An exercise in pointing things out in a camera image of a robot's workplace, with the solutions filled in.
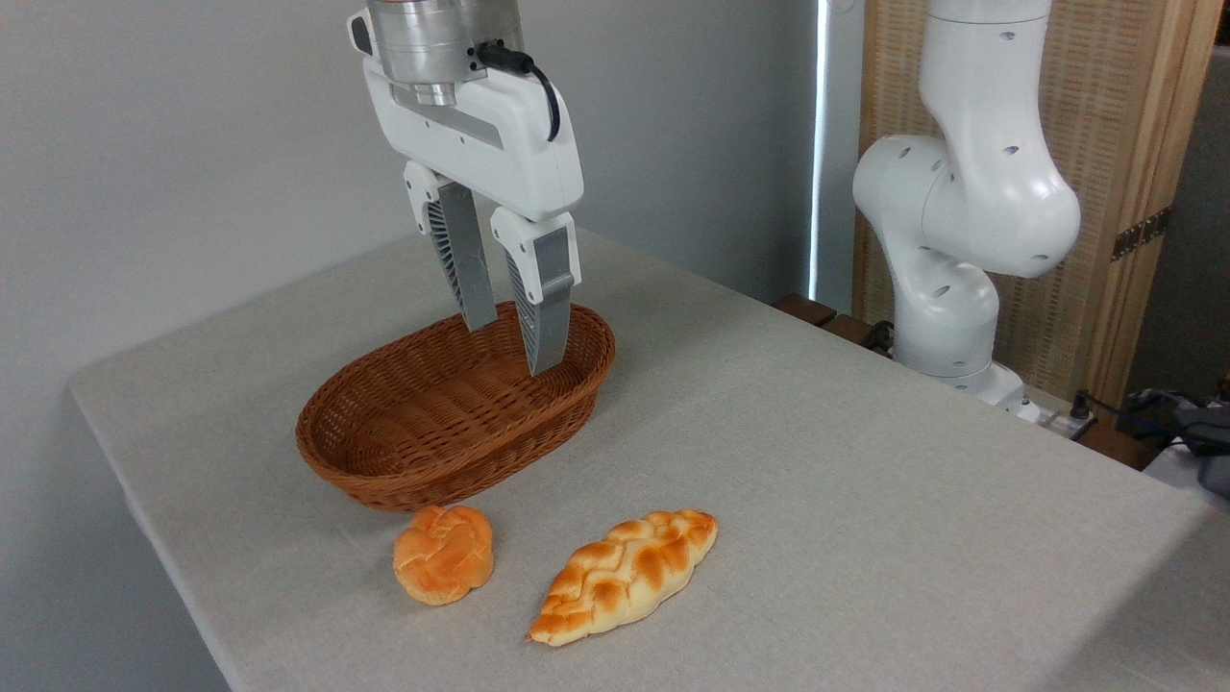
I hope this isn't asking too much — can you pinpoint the round orange bread roll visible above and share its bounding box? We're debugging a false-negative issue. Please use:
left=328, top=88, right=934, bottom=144
left=392, top=505, right=496, bottom=606

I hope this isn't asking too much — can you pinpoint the long braided bread loaf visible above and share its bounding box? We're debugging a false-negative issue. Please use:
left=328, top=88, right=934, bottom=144
left=526, top=508, right=720, bottom=648

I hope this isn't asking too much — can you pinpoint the bright vertical window strip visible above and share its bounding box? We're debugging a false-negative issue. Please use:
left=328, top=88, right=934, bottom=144
left=807, top=0, right=830, bottom=304

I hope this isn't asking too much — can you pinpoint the brown wooden base board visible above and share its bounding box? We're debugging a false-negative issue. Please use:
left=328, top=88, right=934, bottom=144
left=774, top=293, right=1169, bottom=472

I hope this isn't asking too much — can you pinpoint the grey tablecloth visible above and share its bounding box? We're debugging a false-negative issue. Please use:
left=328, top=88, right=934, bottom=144
left=67, top=226, right=1230, bottom=692

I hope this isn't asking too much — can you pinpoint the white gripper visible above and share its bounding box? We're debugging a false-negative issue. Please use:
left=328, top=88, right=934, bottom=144
left=348, top=10, right=585, bottom=378

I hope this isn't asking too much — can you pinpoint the metal screen hinge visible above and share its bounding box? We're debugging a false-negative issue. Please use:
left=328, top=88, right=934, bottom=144
left=1112, top=207, right=1173, bottom=262

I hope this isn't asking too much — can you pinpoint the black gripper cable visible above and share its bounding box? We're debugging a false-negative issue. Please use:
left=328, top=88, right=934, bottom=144
left=476, top=40, right=562, bottom=143

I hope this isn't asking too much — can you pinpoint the black grey device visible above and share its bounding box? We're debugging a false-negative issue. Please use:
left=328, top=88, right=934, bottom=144
left=1115, top=384, right=1230, bottom=499

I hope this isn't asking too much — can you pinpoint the brown wicker basket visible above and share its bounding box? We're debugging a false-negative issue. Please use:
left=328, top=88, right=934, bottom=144
left=295, top=300, right=617, bottom=513

